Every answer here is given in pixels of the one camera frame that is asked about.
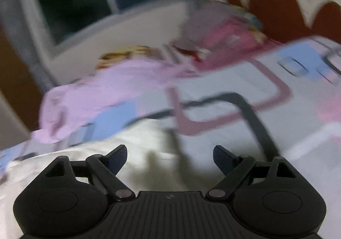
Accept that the brown wooden door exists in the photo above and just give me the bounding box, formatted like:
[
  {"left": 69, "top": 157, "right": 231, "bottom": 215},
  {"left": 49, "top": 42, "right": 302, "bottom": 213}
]
[{"left": 0, "top": 27, "right": 42, "bottom": 134}]

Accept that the pink printed blanket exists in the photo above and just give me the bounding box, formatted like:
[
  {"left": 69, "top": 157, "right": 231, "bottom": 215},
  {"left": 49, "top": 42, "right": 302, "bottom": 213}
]
[{"left": 30, "top": 45, "right": 198, "bottom": 145}]

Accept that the bed with patterned sheet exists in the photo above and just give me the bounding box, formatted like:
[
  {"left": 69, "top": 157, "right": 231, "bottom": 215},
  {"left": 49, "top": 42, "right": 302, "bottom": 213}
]
[{"left": 0, "top": 35, "right": 341, "bottom": 202}]

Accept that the white puffer jacket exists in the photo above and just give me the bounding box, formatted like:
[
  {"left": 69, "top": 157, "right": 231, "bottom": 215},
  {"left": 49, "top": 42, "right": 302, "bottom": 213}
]
[{"left": 0, "top": 120, "right": 205, "bottom": 239}]

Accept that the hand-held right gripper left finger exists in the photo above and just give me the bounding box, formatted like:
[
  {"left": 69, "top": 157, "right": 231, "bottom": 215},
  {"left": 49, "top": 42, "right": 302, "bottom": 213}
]
[{"left": 43, "top": 144, "right": 137, "bottom": 201}]

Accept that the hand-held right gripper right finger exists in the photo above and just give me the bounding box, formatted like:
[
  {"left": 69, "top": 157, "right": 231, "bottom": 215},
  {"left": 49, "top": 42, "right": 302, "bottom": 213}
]
[{"left": 206, "top": 145, "right": 298, "bottom": 200}]

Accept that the pile of folded clothes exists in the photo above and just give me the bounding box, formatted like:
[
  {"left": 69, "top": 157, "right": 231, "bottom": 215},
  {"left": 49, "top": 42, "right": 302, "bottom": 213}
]
[{"left": 172, "top": 0, "right": 271, "bottom": 70}]

